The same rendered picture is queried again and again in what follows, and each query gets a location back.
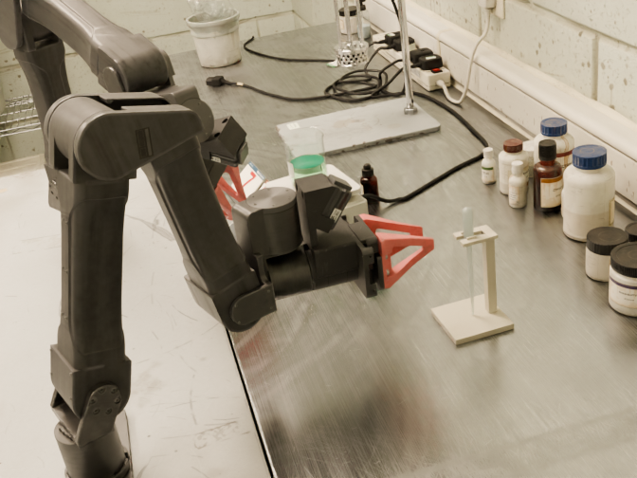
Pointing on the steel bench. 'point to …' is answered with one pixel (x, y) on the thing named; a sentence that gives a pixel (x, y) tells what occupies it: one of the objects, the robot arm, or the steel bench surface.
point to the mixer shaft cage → (352, 50)
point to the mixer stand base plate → (366, 125)
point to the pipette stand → (447, 319)
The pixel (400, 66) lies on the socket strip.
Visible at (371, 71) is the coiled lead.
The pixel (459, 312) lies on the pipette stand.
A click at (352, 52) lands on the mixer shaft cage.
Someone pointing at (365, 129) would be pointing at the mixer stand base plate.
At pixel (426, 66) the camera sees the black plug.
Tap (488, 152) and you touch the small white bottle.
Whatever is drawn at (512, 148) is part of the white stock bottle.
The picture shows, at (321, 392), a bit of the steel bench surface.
